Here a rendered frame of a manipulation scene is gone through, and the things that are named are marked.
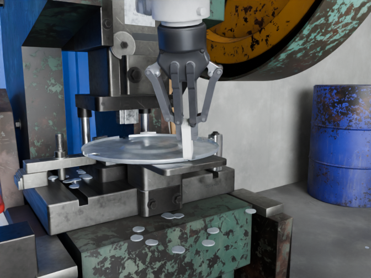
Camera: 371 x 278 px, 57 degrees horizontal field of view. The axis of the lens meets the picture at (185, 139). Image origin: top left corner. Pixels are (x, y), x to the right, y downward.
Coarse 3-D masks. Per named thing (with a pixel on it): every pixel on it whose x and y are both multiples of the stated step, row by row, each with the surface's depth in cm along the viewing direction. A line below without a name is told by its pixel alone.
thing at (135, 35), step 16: (112, 0) 69; (128, 0) 70; (128, 16) 71; (144, 16) 73; (128, 32) 72; (144, 32) 74; (112, 48) 69; (128, 48) 71; (144, 48) 74; (96, 64) 76; (112, 64) 71; (128, 64) 69; (144, 64) 71; (96, 80) 77; (112, 80) 71; (128, 80) 70; (144, 80) 72; (112, 96) 72; (128, 96) 74
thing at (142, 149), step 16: (96, 144) 77; (112, 144) 77; (128, 144) 74; (144, 144) 74; (160, 144) 74; (176, 144) 74; (208, 144) 77; (112, 160) 60; (128, 160) 60; (144, 160) 59; (160, 160) 60; (176, 160) 61; (192, 160) 62
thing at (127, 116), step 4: (116, 112) 82; (120, 112) 80; (124, 112) 80; (128, 112) 81; (132, 112) 81; (136, 112) 83; (116, 116) 82; (120, 116) 80; (124, 116) 81; (128, 116) 81; (132, 116) 81; (136, 116) 83; (116, 120) 82; (120, 120) 81; (124, 120) 81; (128, 120) 81; (132, 120) 81; (136, 120) 83
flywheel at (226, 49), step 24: (240, 0) 98; (264, 0) 91; (288, 0) 84; (312, 0) 75; (240, 24) 99; (264, 24) 91; (288, 24) 81; (216, 48) 103; (240, 48) 95; (264, 48) 88
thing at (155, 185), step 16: (208, 160) 63; (224, 160) 63; (128, 176) 73; (144, 176) 68; (160, 176) 70; (176, 176) 72; (144, 192) 69; (160, 192) 70; (176, 192) 73; (144, 208) 69; (160, 208) 71; (176, 208) 73
